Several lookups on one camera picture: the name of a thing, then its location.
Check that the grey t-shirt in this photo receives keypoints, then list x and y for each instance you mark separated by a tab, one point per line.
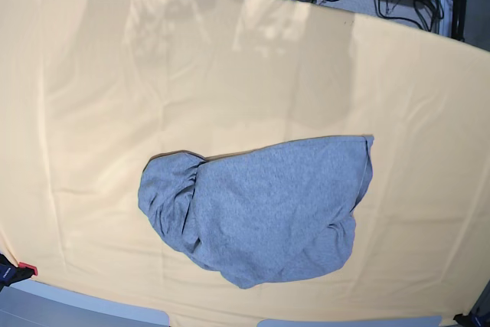
279	214

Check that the yellow table cloth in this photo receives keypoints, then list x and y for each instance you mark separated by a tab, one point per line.
92	89

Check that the red and black clamp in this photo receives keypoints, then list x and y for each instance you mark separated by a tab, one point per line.
9	273

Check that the black clamp right corner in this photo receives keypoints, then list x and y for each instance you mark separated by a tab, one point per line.
470	320

